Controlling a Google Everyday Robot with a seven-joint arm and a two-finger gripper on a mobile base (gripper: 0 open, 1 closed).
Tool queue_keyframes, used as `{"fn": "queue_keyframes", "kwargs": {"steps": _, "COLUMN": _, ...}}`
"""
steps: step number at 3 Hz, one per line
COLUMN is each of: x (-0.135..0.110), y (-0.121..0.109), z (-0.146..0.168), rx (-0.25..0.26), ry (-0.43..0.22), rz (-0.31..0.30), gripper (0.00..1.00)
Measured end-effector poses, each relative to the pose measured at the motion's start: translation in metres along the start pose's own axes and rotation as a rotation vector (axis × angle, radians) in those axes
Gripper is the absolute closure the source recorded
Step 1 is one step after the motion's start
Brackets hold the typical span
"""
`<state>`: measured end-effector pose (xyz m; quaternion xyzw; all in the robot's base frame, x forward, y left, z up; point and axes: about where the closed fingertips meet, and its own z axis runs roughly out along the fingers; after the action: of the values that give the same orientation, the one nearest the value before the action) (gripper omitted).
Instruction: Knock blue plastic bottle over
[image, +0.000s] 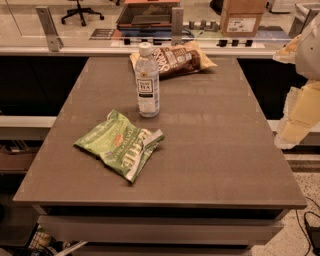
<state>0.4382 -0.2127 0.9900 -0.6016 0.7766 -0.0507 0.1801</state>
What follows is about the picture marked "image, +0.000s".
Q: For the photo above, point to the brown and yellow chip bag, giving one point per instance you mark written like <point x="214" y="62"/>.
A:
<point x="181" y="59"/>

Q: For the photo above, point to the clear plastic tea bottle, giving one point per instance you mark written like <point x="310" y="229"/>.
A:
<point x="147" y="81"/>

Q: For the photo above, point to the black office chair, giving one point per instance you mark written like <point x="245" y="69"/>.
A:
<point x="80" y="11"/>

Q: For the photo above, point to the metal glass bracket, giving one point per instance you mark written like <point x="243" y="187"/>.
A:
<point x="306" y="15"/>
<point x="176" y="25"/>
<point x="53" y="40"/>

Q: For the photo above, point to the green chip bag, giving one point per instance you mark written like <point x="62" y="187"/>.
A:
<point x="121" y="145"/>

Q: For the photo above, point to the middle metal glass bracket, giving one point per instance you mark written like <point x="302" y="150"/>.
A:
<point x="176" y="25"/>

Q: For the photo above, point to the left metal glass bracket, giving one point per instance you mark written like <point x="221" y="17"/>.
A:
<point x="53" y="40"/>

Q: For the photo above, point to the cardboard box with label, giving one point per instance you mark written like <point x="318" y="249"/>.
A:
<point x="240" y="18"/>

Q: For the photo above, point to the orange and grey tray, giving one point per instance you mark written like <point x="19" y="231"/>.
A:
<point x="147" y="14"/>

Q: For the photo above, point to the right metal glass bracket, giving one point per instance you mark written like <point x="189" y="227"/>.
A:
<point x="306" y="15"/>

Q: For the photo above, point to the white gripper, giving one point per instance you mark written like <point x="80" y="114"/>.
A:
<point x="309" y="53"/>

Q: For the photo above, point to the drawer front under table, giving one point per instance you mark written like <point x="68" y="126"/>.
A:
<point x="148" y="230"/>

